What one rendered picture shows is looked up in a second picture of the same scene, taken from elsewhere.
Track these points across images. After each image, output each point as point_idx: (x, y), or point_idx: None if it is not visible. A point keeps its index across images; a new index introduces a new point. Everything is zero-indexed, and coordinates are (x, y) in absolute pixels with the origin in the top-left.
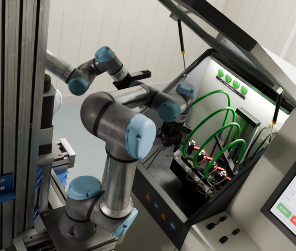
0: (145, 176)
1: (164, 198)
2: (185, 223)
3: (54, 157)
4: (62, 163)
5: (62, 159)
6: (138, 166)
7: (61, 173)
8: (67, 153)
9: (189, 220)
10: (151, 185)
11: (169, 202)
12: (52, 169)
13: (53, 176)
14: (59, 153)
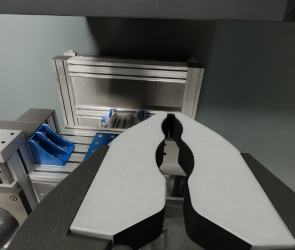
0: (88, 13)
1: (187, 13)
2: (293, 19)
3: (20, 206)
4: (19, 162)
5: (22, 191)
6: (40, 5)
7: (35, 151)
8: None
9: None
10: (125, 17)
11: (206, 10)
12: (29, 168)
13: (50, 180)
14: (8, 197)
